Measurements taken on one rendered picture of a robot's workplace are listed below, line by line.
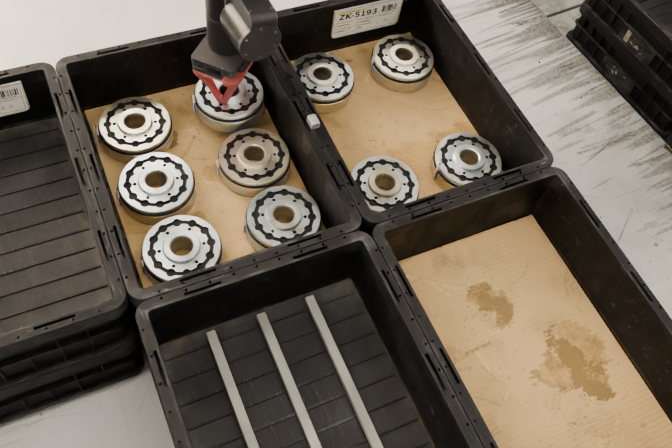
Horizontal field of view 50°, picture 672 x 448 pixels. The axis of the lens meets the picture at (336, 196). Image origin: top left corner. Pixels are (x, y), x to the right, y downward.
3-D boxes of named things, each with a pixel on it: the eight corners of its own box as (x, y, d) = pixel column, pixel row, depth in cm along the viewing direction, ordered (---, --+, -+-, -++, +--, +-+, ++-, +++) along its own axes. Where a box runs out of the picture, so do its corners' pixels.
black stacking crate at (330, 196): (70, 115, 111) (54, 62, 101) (252, 71, 120) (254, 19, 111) (143, 343, 92) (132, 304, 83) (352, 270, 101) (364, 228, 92)
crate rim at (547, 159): (254, 26, 112) (255, 15, 110) (423, -11, 122) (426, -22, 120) (364, 236, 94) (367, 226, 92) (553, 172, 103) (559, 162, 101)
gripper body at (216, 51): (264, 35, 103) (266, -6, 97) (234, 82, 98) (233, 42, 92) (223, 21, 104) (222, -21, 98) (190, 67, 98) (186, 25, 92)
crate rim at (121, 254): (55, 71, 103) (52, 59, 101) (254, 27, 112) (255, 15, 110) (133, 313, 84) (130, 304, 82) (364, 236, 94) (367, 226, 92)
